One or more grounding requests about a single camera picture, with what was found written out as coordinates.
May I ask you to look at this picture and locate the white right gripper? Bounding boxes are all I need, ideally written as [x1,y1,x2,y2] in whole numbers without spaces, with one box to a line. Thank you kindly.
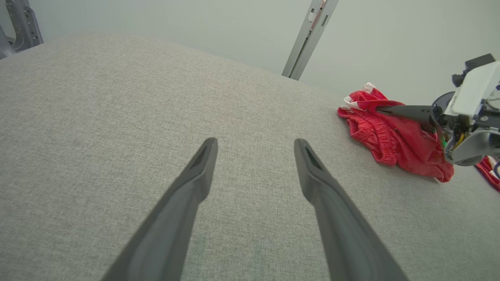
[375,60,500,151]

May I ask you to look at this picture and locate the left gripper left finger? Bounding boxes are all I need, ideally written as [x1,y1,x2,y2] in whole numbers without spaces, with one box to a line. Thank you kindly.
[101,137,218,281]

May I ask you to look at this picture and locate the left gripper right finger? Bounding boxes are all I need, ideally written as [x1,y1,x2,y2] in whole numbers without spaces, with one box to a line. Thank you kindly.
[294,138,409,281]

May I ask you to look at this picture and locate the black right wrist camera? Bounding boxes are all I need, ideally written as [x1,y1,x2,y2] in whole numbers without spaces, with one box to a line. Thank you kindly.
[452,53,496,87]

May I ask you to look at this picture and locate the grey partition post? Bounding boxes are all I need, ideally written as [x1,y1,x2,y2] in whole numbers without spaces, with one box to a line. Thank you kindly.
[281,0,339,81]

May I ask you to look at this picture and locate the grey metal frame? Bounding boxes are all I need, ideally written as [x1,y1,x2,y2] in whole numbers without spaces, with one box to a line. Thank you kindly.
[0,0,43,60]

